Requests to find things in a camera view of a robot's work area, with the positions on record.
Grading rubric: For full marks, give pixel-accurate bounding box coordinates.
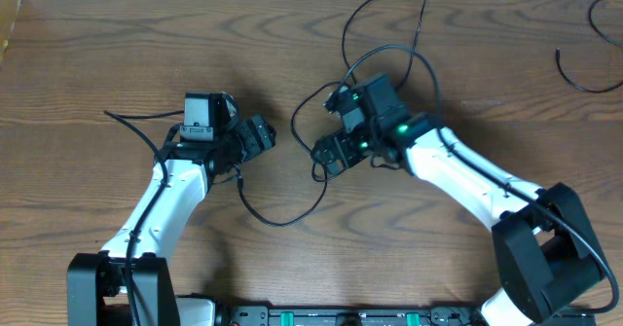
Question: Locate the thick black cable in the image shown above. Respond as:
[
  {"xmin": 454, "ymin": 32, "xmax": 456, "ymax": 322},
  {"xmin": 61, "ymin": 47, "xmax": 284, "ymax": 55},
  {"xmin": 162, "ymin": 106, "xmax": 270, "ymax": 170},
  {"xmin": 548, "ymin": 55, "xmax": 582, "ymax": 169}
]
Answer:
[{"xmin": 554, "ymin": 0, "xmax": 623, "ymax": 94}]

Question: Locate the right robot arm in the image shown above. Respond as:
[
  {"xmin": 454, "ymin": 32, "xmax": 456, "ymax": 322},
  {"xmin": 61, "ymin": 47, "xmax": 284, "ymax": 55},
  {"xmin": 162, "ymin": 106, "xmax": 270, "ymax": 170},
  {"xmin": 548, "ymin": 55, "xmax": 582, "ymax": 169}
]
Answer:
[{"xmin": 311, "ymin": 75, "xmax": 612, "ymax": 325}]

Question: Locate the black usb cable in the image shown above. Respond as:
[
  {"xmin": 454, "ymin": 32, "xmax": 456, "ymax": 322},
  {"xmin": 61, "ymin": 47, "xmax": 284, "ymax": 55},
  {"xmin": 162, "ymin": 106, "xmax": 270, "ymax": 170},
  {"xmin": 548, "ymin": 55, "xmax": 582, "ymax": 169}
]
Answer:
[{"xmin": 237, "ymin": 0, "xmax": 428, "ymax": 228}]

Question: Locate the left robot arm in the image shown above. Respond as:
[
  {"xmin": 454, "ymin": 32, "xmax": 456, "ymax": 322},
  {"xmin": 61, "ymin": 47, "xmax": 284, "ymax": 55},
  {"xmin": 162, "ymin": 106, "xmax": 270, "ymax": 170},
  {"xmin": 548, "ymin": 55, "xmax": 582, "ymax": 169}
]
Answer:
[{"xmin": 67, "ymin": 92, "xmax": 275, "ymax": 325}]

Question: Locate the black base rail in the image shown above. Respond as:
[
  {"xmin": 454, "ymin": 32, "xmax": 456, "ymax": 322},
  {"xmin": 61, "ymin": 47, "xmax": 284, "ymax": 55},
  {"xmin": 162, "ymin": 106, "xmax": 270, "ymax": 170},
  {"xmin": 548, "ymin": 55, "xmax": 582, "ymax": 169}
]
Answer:
[{"xmin": 174, "ymin": 291, "xmax": 598, "ymax": 326}]

